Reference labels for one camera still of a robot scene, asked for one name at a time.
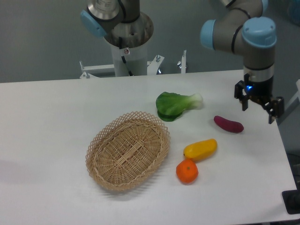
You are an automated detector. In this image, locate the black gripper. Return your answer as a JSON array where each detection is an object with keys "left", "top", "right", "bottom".
[{"left": 234, "top": 73, "right": 285, "bottom": 124}]

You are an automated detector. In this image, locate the purple sweet potato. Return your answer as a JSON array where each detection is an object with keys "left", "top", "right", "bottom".
[{"left": 213, "top": 116, "right": 244, "bottom": 133}]

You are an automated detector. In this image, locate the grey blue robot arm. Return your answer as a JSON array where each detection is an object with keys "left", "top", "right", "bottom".
[{"left": 80, "top": 0, "right": 284, "bottom": 123}]

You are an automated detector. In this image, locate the white furniture leg right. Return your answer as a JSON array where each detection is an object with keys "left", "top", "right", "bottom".
[{"left": 276, "top": 79, "right": 300, "bottom": 125}]

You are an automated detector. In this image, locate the yellow mango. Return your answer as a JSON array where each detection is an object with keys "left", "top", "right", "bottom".
[{"left": 183, "top": 139, "right": 218, "bottom": 161}]

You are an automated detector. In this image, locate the green bok choy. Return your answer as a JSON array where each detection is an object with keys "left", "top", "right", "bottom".
[{"left": 156, "top": 92, "right": 203, "bottom": 122}]

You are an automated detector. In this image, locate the orange tangerine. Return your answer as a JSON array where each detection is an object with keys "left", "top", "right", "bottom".
[{"left": 176, "top": 159, "right": 199, "bottom": 184}]

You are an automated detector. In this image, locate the black device at table edge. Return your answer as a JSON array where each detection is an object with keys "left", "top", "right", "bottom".
[{"left": 282, "top": 190, "right": 300, "bottom": 215}]

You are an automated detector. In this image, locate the woven wicker basket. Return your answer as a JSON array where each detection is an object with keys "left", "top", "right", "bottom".
[{"left": 85, "top": 112, "right": 170, "bottom": 191}]

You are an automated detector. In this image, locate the white metal mounting frame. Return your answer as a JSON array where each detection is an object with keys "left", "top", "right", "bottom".
[{"left": 78, "top": 50, "right": 188, "bottom": 79}]

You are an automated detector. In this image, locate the black cable on pedestal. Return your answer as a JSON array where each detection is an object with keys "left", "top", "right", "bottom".
[{"left": 118, "top": 37, "right": 134, "bottom": 77}]

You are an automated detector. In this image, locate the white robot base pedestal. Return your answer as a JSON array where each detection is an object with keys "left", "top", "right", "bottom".
[{"left": 105, "top": 12, "right": 154, "bottom": 64}]

